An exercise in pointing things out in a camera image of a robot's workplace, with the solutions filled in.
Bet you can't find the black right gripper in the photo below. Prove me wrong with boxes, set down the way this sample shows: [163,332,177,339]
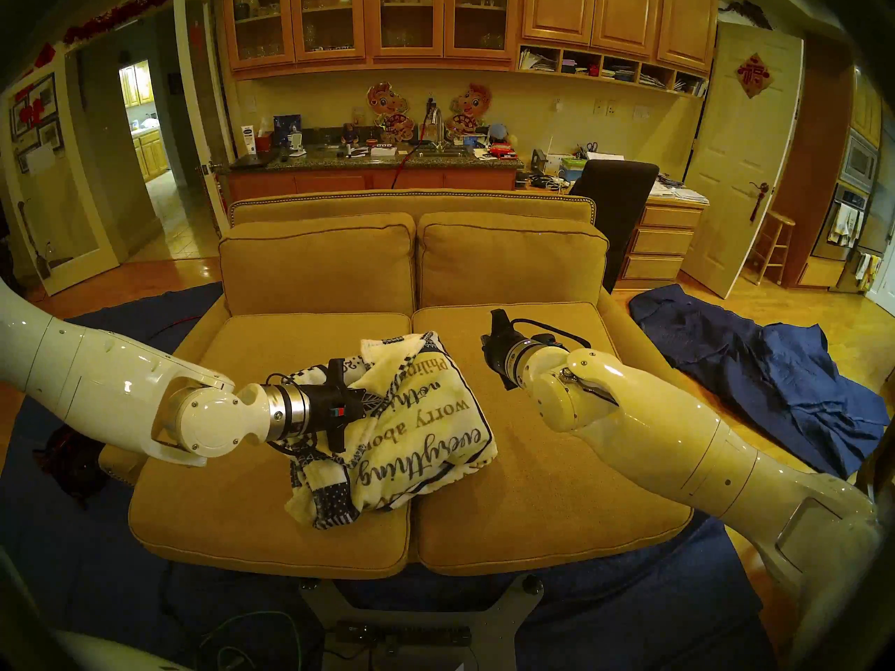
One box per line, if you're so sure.
[481,308,530,391]

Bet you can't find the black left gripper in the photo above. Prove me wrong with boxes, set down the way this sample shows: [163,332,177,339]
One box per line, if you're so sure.
[302,359,368,455]

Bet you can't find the printed scripture fleece blanket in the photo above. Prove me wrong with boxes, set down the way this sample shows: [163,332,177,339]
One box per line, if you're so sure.
[285,331,499,531]

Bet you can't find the mustard sofa back cushion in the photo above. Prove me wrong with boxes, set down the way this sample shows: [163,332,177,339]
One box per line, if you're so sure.
[219,213,417,317]
[417,212,609,310]

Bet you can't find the mustard sofa seat cushion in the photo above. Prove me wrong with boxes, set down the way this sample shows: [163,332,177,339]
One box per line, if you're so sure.
[129,313,415,579]
[413,303,694,576]

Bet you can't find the dark office chair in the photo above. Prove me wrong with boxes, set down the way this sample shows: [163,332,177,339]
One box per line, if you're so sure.
[570,159,660,293]

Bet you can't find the wooden desk with drawers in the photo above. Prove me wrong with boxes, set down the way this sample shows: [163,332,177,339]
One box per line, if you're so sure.
[615,187,710,289]

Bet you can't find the mustard fabric loveseat sofa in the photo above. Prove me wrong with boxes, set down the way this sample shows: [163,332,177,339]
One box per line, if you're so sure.
[99,189,724,579]

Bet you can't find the granite top counter cabinet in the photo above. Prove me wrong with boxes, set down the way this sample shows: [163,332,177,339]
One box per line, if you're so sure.
[218,145,524,202]

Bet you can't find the crumpled navy cloth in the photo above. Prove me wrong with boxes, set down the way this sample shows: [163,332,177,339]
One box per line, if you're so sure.
[629,283,890,478]

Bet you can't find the black power strip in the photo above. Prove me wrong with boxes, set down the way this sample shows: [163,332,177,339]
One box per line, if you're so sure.
[336,624,473,648]

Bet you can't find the large navy floor cloth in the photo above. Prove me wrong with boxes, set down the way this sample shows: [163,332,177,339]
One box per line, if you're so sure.
[0,282,763,671]

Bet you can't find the white panel door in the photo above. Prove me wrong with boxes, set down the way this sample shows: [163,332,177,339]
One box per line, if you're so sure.
[682,23,805,300]

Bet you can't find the wooden cubby shelf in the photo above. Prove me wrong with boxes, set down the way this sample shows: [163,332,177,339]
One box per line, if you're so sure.
[519,44,710,99]

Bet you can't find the wooden stool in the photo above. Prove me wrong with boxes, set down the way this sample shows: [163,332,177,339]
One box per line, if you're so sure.
[743,210,796,286]

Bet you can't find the white glass french door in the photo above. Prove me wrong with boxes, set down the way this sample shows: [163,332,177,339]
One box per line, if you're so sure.
[0,48,120,296]

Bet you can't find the red diamond door ornament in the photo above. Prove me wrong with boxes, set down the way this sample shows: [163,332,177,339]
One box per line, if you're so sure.
[736,53,774,99]

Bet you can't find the red garland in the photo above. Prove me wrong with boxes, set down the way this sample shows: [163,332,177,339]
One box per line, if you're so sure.
[63,0,174,45]

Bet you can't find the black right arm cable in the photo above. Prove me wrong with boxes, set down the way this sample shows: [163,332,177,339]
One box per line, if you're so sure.
[510,318,592,350]

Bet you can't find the thin green cable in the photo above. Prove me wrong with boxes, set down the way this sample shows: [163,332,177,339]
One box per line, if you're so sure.
[199,610,303,671]

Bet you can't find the cartoon pig wall decoration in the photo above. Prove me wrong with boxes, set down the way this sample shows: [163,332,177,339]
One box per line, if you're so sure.
[446,84,493,138]
[367,82,413,143]

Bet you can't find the black cable spool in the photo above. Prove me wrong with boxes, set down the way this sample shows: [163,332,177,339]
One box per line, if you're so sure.
[34,425,109,504]

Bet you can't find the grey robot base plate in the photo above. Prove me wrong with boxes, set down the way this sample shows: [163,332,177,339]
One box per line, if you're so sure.
[301,572,545,671]

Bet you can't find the wooden wall cabinets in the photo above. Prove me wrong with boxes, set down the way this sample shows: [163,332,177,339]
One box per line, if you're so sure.
[222,0,719,76]

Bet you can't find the steel wall oven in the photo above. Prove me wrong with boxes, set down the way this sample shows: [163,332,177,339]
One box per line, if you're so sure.
[829,130,880,261]

